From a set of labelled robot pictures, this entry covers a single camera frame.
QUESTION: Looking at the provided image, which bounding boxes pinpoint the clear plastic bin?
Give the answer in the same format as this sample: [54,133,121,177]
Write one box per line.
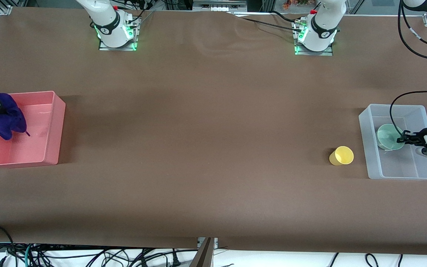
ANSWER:
[358,103,427,181]

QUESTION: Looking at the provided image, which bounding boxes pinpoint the thin black overhead cable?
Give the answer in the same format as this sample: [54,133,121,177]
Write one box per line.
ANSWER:
[398,0,427,62]

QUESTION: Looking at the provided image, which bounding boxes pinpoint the green bowl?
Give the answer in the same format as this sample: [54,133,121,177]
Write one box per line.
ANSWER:
[376,123,407,151]

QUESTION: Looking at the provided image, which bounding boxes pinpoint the brown table cover sheet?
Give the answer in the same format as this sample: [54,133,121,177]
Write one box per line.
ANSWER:
[0,7,427,256]

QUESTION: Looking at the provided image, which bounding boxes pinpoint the black cable with white tag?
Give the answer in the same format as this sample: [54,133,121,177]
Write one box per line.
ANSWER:
[403,10,427,53]

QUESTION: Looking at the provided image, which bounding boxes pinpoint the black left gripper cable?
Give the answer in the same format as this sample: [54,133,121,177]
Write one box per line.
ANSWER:
[389,90,427,140]

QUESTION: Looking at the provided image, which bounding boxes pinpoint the yellow cup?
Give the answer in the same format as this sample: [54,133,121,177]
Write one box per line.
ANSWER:
[328,145,355,167]

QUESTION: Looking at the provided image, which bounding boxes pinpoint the short black base cable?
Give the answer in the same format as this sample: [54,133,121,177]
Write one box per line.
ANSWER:
[270,10,300,24]

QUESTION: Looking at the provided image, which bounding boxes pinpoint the tangled black floor cables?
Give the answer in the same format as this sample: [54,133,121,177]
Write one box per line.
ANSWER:
[32,246,199,267]

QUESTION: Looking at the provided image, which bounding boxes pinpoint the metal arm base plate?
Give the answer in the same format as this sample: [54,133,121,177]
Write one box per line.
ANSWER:
[98,16,139,52]
[294,19,334,56]

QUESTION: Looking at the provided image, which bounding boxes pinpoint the long black base cable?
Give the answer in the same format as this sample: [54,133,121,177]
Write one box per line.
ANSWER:
[232,12,304,34]

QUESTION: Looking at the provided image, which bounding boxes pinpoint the teal cable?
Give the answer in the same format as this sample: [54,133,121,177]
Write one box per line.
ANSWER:
[23,244,33,267]

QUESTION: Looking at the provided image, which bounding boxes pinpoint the purple cloth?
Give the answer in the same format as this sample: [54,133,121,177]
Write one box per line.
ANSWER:
[0,92,31,141]

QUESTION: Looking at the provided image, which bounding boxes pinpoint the black base cable bundle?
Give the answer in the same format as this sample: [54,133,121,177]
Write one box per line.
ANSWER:
[117,0,156,27]

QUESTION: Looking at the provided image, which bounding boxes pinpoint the pink plastic bin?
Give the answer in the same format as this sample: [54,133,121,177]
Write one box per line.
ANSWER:
[0,90,67,168]

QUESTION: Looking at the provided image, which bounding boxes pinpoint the orange background items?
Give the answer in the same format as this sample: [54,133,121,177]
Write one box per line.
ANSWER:
[282,0,320,10]

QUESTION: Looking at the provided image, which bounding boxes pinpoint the white power strip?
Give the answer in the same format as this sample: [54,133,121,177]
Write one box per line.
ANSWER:
[193,0,248,12]

